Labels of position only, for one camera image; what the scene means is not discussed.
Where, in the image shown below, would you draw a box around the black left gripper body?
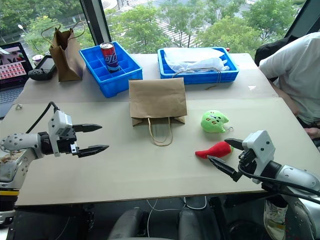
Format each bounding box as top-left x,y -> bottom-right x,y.
57,125 -> 81,156

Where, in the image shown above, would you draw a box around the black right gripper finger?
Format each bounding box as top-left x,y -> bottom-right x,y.
206,154 -> 243,183
224,137 -> 245,151

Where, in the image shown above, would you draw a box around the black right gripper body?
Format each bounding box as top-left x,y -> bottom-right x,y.
238,148 -> 256,178

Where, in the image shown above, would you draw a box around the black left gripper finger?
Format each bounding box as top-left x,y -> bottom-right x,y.
74,144 -> 110,159
72,123 -> 103,134

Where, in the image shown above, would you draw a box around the standing brown paper bag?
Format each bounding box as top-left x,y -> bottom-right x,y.
40,20 -> 86,83

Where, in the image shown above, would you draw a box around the flat brown paper bag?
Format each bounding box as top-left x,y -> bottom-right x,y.
128,77 -> 189,147

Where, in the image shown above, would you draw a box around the red chili plush toy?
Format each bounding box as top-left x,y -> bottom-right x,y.
194,140 -> 235,160

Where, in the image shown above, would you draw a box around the green plush toy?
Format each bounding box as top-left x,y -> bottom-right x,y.
200,109 -> 236,134

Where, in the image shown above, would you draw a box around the blue compartment tray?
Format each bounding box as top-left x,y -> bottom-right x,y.
78,41 -> 144,99

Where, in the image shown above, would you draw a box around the white patterned shoe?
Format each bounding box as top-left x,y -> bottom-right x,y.
263,198 -> 289,238

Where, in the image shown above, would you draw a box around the dark rounded grey shape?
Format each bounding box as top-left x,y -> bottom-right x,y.
107,206 -> 151,240
177,208 -> 202,240

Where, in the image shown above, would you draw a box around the red and blue cola can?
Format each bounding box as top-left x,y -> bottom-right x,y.
99,42 -> 119,74

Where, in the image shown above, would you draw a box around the black handheld controller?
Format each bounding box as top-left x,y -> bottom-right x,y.
27,54 -> 57,82

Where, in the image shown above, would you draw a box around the blue plastic crate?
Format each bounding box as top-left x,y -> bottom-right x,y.
157,47 -> 240,85

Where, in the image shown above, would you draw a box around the black yellow-striped block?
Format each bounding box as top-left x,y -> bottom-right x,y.
0,189 -> 20,227

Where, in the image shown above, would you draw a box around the small purple and white cup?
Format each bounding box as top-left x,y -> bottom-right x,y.
32,54 -> 45,66

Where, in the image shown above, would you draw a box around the open laptop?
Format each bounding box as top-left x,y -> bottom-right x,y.
0,41 -> 34,119

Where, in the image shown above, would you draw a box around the white plastic bags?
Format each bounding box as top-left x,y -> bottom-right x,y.
163,47 -> 230,74

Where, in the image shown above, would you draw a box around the person in white shirt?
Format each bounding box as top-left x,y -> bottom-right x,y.
258,31 -> 320,149

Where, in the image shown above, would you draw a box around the black chair back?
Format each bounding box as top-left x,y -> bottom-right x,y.
254,34 -> 300,67

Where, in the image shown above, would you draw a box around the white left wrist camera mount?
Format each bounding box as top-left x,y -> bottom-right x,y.
47,109 -> 74,158

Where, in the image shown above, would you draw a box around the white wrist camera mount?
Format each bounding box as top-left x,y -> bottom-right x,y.
47,109 -> 74,158
241,129 -> 276,185

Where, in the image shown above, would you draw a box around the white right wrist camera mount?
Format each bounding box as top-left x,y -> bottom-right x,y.
241,129 -> 276,185

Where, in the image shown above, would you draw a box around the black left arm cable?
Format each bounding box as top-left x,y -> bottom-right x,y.
25,101 -> 61,134

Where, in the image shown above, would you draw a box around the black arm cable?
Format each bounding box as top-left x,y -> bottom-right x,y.
237,162 -> 320,205
25,101 -> 61,134

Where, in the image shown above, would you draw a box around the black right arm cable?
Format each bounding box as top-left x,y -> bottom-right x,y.
237,162 -> 320,205

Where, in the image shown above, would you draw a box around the thin grey cord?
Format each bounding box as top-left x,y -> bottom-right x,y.
171,66 -> 224,91

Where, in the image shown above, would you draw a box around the white cable under table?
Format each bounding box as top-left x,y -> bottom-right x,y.
146,196 -> 209,237

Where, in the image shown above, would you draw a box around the black window frame post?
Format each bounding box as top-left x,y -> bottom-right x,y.
79,0 -> 112,48

